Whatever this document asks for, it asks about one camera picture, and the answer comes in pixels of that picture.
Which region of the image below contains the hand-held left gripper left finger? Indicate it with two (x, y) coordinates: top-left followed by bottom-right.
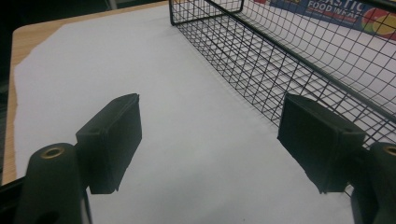
(13, 92), (143, 224)

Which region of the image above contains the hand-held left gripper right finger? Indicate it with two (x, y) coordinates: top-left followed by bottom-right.
(276, 92), (396, 224)

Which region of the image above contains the blue food wrap box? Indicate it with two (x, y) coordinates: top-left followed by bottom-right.
(253, 0), (396, 41)

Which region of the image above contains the black wire basket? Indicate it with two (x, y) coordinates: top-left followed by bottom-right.
(168, 0), (396, 198)

